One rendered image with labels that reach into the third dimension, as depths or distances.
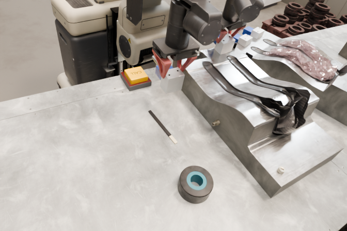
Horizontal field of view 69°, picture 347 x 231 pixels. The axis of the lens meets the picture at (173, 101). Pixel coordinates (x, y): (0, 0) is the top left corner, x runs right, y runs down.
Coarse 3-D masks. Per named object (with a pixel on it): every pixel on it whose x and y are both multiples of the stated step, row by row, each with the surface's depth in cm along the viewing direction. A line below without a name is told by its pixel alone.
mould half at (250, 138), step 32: (192, 64) 82; (224, 64) 85; (192, 96) 81; (224, 96) 72; (288, 96) 70; (224, 128) 70; (256, 128) 61; (320, 128) 73; (256, 160) 62; (288, 160) 63; (320, 160) 65
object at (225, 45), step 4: (228, 36) 87; (224, 40) 86; (228, 40) 86; (232, 40) 86; (216, 44) 89; (220, 44) 86; (224, 44) 85; (228, 44) 86; (232, 44) 88; (216, 48) 90; (220, 48) 87; (224, 48) 87; (228, 48) 88; (220, 52) 88; (224, 52) 89
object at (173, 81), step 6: (156, 66) 70; (162, 66) 70; (156, 72) 70; (168, 72) 66; (174, 72) 67; (180, 72) 67; (162, 78) 67; (168, 78) 64; (174, 78) 65; (180, 78) 67; (162, 84) 68; (168, 84) 66; (174, 84) 67; (180, 84) 68; (168, 90) 68; (174, 90) 69
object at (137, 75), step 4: (132, 68) 85; (136, 68) 85; (140, 68) 85; (124, 72) 84; (128, 72) 83; (132, 72) 83; (136, 72) 83; (140, 72) 84; (144, 72) 84; (128, 76) 82; (132, 76) 82; (136, 76) 82; (140, 76) 82; (144, 76) 83; (132, 80) 81; (136, 80) 82; (140, 80) 82; (144, 80) 83
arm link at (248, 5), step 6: (234, 0) 70; (240, 0) 68; (246, 0) 67; (252, 0) 66; (258, 0) 66; (234, 6) 70; (240, 6) 68; (246, 6) 66; (252, 6) 66; (258, 6) 67; (240, 12) 67; (246, 12) 68; (252, 12) 68; (258, 12) 68; (240, 18) 69; (246, 18) 69; (252, 18) 70
